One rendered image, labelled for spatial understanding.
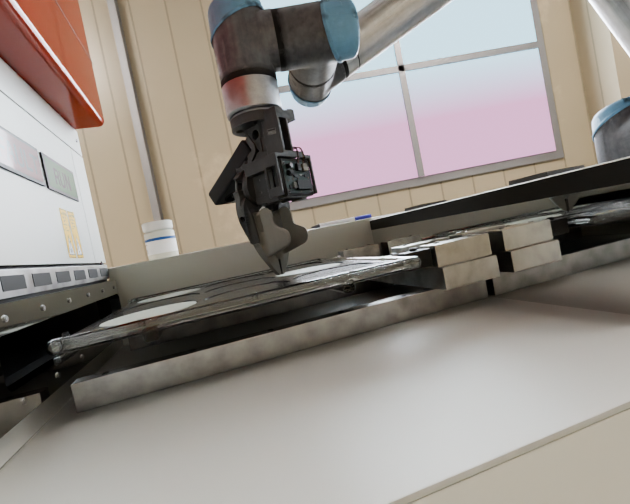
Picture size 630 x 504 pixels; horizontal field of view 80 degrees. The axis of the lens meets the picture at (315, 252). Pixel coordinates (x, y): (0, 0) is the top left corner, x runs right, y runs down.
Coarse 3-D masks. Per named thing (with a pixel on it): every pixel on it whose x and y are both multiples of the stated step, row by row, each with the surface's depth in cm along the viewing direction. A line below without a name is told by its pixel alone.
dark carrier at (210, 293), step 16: (272, 272) 69; (320, 272) 50; (336, 272) 46; (192, 288) 67; (208, 288) 60; (224, 288) 55; (240, 288) 49; (256, 288) 46; (272, 288) 42; (128, 304) 60; (144, 304) 55; (160, 304) 50
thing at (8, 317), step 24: (96, 288) 57; (0, 312) 31; (24, 312) 34; (48, 312) 39; (0, 336) 30; (72, 360) 43; (0, 384) 29; (24, 384) 32; (48, 384) 36; (0, 408) 28; (24, 408) 31; (0, 432) 27
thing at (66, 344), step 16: (352, 272) 40; (368, 272) 40; (384, 272) 41; (288, 288) 38; (304, 288) 38; (320, 288) 39; (208, 304) 36; (224, 304) 36; (240, 304) 36; (256, 304) 37; (144, 320) 34; (160, 320) 34; (176, 320) 35; (192, 320) 35; (80, 336) 33; (96, 336) 33; (112, 336) 33; (128, 336) 34; (48, 352) 32; (64, 352) 32
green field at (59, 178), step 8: (48, 160) 51; (48, 168) 50; (56, 168) 53; (48, 176) 50; (56, 176) 52; (64, 176) 56; (72, 176) 60; (56, 184) 52; (64, 184) 55; (72, 184) 59; (72, 192) 58
